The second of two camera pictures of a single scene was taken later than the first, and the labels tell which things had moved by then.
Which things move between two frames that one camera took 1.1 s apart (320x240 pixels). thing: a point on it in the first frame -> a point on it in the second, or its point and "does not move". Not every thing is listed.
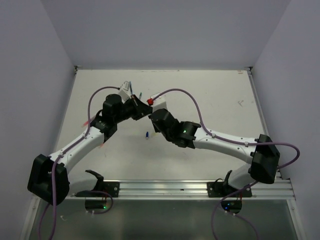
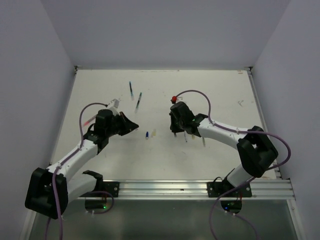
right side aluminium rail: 260,108 does not move
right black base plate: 219,189 does not move
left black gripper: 140,109 -> 128,125
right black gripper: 156,128 -> 173,127
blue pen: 131,88 does not move
